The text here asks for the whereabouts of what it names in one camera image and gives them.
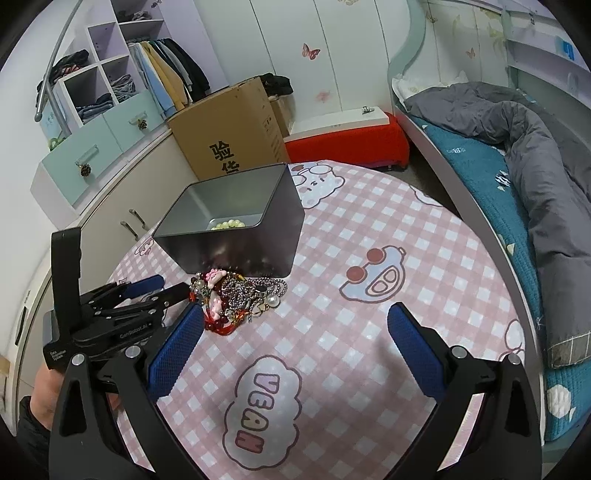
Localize red bead bracelet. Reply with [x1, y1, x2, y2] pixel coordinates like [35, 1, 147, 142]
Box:
[202, 303, 250, 335]

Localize silver chain necklace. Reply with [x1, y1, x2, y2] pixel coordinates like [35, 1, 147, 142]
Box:
[189, 270, 290, 324]

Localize person's left forearm black sleeve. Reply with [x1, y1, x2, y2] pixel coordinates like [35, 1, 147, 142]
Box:
[16, 396, 51, 479]

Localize grey metal jewelry box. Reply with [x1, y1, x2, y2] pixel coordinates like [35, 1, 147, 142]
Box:
[152, 163, 304, 278]

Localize person's left hand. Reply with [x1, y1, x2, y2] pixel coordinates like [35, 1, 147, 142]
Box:
[30, 363, 64, 431]

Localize white low cabinet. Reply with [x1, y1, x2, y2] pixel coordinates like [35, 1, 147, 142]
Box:
[7, 133, 197, 402]

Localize pink checkered tablecloth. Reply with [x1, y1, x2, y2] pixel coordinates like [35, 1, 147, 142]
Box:
[98, 158, 528, 480]

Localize mint drawer unit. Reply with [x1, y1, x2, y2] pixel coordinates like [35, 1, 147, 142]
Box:
[30, 91, 164, 229]

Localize teal bed sheet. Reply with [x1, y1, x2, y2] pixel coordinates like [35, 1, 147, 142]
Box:
[397, 112, 590, 443]

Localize green plant decoration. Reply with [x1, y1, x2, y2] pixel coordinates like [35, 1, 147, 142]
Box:
[48, 137, 65, 151]

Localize brown cardboard box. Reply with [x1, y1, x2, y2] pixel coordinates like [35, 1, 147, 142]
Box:
[167, 77, 290, 180]

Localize grey metal handrail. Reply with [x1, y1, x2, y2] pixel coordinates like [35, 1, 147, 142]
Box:
[32, 0, 86, 123]

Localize hanging clothes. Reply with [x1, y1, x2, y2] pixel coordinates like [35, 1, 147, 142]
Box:
[127, 38, 211, 118]

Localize lilac stair shelf unit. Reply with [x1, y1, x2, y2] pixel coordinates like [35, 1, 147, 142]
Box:
[35, 1, 228, 140]

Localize grey duvet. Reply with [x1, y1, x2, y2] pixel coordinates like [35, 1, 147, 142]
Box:
[404, 82, 590, 369]

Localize red storage ottoman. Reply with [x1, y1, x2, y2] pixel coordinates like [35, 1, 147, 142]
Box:
[286, 113, 410, 169]

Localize dark folded clothes pile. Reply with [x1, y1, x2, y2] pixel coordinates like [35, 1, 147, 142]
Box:
[49, 49, 89, 85]

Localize white wardrobe doors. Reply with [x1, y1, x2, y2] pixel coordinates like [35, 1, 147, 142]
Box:
[197, 0, 410, 119]

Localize teal bunk bed frame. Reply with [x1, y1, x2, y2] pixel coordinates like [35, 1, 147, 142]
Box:
[386, 0, 591, 462]

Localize lilac wall shelves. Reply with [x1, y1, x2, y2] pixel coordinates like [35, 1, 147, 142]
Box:
[501, 9, 590, 108]

